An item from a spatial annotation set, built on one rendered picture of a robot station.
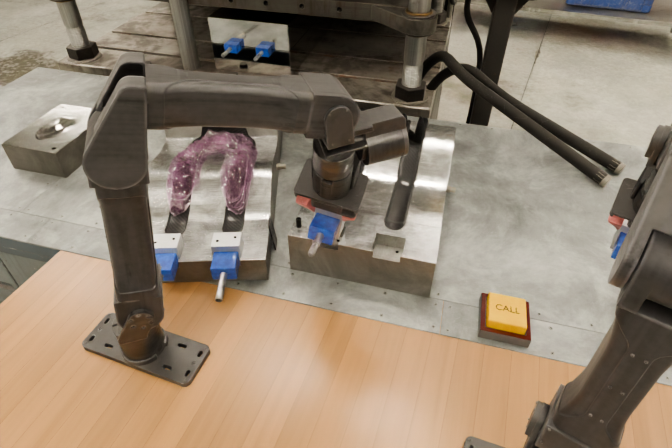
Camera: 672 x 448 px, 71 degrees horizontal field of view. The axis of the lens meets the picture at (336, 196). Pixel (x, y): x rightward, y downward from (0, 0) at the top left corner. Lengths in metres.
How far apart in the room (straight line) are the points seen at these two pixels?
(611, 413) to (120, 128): 0.56
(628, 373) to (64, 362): 0.77
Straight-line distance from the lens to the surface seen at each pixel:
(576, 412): 0.59
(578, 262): 1.02
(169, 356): 0.82
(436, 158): 1.00
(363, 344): 0.80
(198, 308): 0.88
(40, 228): 1.15
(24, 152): 1.31
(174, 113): 0.54
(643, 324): 0.48
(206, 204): 0.96
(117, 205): 0.60
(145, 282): 0.69
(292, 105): 0.55
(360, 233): 0.84
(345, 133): 0.58
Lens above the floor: 1.47
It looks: 39 degrees down
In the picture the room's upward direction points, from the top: straight up
